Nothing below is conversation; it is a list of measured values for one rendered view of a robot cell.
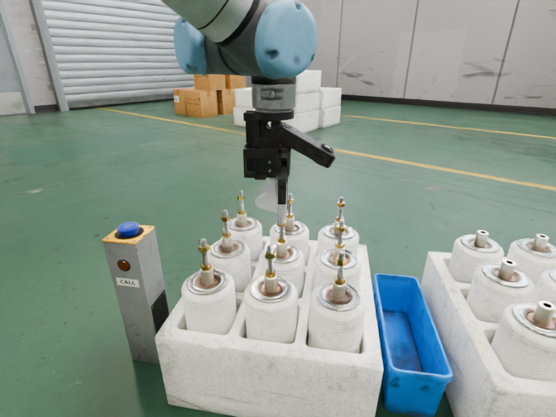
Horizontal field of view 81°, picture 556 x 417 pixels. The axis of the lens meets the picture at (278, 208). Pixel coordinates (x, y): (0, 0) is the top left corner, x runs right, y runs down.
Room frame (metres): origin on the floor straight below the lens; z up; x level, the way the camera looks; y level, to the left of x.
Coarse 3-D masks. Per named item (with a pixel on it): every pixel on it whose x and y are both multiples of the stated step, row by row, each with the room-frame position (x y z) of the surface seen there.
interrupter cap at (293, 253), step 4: (288, 244) 0.62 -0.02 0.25; (288, 248) 0.60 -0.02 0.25; (292, 248) 0.60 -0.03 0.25; (296, 248) 0.60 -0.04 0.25; (264, 252) 0.59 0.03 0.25; (288, 252) 0.59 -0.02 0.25; (292, 252) 0.59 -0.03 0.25; (296, 252) 0.59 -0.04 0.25; (264, 256) 0.58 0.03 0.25; (276, 256) 0.58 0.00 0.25; (280, 256) 0.58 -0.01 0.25; (284, 256) 0.58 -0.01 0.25; (288, 256) 0.57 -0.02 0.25; (292, 256) 0.57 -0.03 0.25; (296, 256) 0.57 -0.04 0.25; (276, 260) 0.56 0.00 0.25; (280, 260) 0.56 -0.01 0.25; (284, 260) 0.56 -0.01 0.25; (288, 260) 0.56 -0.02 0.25; (292, 260) 0.56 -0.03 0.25
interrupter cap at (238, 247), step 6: (234, 240) 0.64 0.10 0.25; (216, 246) 0.61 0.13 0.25; (222, 246) 0.62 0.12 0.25; (234, 246) 0.62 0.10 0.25; (240, 246) 0.61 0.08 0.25; (210, 252) 0.59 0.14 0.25; (216, 252) 0.59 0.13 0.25; (222, 252) 0.59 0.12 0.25; (228, 252) 0.59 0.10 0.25; (234, 252) 0.59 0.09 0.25; (240, 252) 0.59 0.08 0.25
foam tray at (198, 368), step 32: (160, 352) 0.43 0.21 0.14; (192, 352) 0.42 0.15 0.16; (224, 352) 0.41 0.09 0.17; (256, 352) 0.40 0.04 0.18; (288, 352) 0.40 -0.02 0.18; (320, 352) 0.40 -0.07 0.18; (192, 384) 0.42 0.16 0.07; (224, 384) 0.41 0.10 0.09; (256, 384) 0.40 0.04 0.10; (288, 384) 0.39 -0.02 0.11; (320, 384) 0.38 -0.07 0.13; (352, 384) 0.37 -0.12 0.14; (256, 416) 0.40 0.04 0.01; (288, 416) 0.39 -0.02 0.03; (320, 416) 0.38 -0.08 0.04; (352, 416) 0.37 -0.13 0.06
